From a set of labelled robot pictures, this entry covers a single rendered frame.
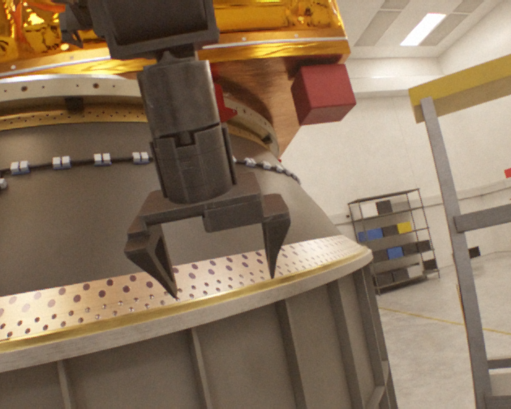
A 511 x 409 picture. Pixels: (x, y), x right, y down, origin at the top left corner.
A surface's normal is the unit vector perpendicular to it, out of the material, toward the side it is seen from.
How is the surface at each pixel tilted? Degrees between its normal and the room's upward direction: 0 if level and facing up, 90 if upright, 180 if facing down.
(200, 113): 116
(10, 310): 43
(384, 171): 90
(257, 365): 90
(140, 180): 62
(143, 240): 30
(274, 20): 128
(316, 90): 90
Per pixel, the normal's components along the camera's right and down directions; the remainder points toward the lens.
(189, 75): 0.54, 0.25
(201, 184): 0.34, 0.33
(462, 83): -0.47, -0.01
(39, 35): 0.33, 0.52
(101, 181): 0.29, -0.63
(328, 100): 0.16, -0.15
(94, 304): 0.14, -0.84
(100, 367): 0.41, -0.19
